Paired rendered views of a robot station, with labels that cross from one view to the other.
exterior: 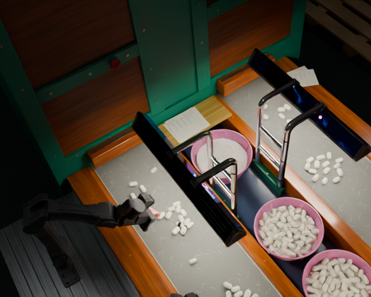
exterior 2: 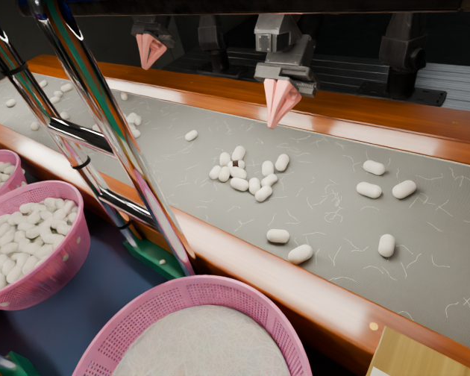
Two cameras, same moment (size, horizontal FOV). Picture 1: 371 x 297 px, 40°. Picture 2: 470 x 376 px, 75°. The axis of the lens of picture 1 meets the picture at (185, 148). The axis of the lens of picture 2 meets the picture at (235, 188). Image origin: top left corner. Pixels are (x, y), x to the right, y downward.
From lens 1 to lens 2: 200 cm
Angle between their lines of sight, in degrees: 83
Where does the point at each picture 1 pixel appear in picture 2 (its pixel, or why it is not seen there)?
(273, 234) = (51, 223)
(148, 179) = (380, 221)
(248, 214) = (113, 278)
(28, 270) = (436, 74)
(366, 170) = not seen: outside the picture
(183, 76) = not seen: outside the picture
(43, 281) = not seen: hidden behind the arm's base
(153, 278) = (238, 95)
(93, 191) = not seen: outside the picture
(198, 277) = (179, 128)
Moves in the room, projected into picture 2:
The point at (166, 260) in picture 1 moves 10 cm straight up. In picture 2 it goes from (236, 125) to (227, 84)
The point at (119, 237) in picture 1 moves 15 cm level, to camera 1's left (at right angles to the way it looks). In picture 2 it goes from (330, 104) to (386, 78)
